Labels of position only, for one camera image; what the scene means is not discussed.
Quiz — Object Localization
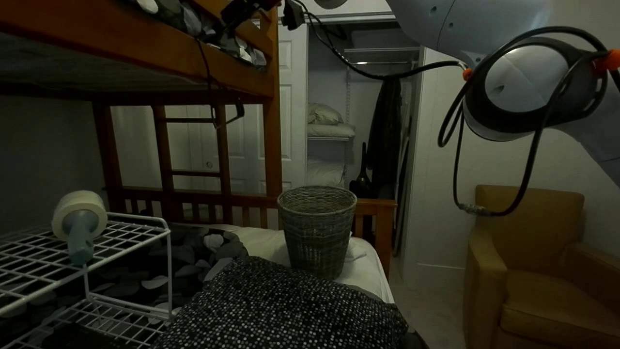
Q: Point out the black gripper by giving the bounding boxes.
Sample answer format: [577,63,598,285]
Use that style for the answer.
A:
[217,0,283,29]

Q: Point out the grey woven basket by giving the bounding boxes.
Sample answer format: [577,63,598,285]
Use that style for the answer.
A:
[275,184,358,281]

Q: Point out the grey polka dot bunk bedding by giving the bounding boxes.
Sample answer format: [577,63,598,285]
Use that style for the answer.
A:
[132,0,269,69]

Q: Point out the white closet door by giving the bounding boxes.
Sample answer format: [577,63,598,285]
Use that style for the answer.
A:
[277,25,310,190]

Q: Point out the white folded linens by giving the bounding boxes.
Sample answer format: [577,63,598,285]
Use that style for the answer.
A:
[306,102,356,141]

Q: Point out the white closet shelf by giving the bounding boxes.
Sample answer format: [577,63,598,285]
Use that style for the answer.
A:
[341,44,422,65]

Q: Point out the black bag in closet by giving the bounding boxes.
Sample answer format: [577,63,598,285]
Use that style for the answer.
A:
[347,141,378,199]

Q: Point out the dark pebble pattern blanket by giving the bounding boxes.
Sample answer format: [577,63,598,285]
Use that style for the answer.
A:
[37,221,252,325]

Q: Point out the white tape roll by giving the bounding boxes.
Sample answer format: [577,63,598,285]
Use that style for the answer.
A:
[48,188,108,267]

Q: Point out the white mattress sheet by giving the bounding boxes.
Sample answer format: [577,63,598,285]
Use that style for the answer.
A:
[228,222,397,306]

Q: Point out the black white speckled cloth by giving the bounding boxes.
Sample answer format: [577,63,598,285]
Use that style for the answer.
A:
[153,253,412,349]

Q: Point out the mustard yellow armchair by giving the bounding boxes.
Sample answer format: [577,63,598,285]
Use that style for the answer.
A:
[463,182,620,349]

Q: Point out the wooden bunk bed frame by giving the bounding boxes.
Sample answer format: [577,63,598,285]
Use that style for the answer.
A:
[0,0,399,279]

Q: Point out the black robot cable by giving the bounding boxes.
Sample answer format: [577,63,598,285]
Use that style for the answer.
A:
[281,0,620,219]

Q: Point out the white wire rack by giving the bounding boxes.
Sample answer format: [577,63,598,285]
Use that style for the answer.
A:
[0,211,174,349]

